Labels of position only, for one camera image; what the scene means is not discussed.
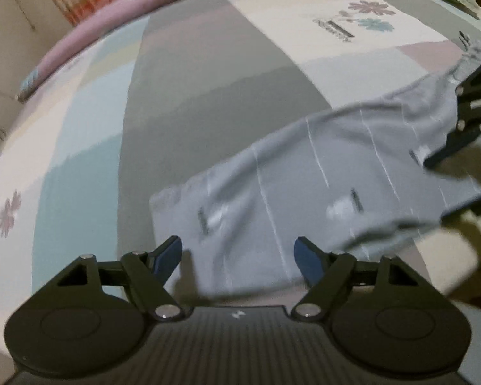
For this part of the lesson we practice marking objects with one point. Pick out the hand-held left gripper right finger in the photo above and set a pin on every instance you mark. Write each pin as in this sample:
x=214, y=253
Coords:
x=308, y=263

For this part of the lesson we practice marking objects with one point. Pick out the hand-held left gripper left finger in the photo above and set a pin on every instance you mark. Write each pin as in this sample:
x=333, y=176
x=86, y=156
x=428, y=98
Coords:
x=166, y=259

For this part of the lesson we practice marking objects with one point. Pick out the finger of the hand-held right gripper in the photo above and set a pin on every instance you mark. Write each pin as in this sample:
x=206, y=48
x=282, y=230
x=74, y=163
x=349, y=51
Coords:
x=465, y=138
x=473, y=206

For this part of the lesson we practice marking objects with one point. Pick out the grey striped pants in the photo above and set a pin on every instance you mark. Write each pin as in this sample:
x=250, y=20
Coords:
x=304, y=168

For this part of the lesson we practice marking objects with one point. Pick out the purple floral quilt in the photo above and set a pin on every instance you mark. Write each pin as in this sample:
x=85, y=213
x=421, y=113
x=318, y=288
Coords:
x=116, y=20

